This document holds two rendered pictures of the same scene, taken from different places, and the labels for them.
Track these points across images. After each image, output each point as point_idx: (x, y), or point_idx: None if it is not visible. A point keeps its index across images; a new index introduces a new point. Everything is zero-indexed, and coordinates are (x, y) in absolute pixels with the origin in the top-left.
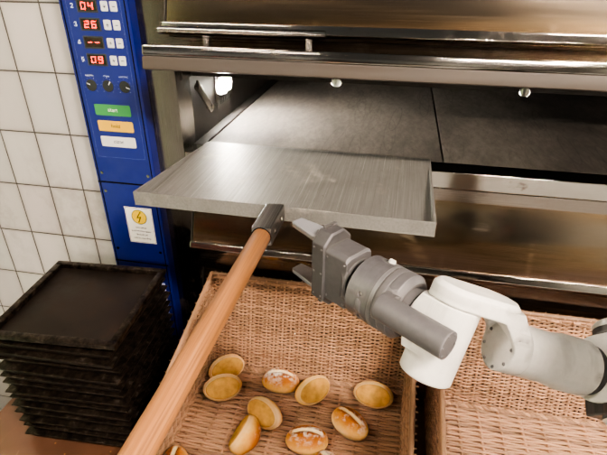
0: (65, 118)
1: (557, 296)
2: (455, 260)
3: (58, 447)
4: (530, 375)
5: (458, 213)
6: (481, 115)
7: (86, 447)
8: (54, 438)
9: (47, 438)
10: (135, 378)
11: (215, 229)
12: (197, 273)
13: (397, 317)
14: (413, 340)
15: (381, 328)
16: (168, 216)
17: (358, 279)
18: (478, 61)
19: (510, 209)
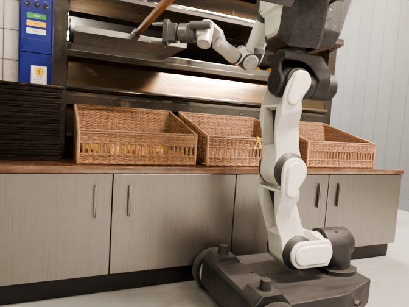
0: (2, 19)
1: (216, 109)
2: (182, 93)
3: (11, 161)
4: (226, 47)
5: (180, 76)
6: None
7: (29, 161)
8: (5, 160)
9: (1, 160)
10: (58, 123)
11: (79, 80)
12: (64, 108)
13: (197, 21)
14: (202, 25)
15: (190, 33)
16: (53, 74)
17: (181, 24)
18: (187, 7)
19: (196, 75)
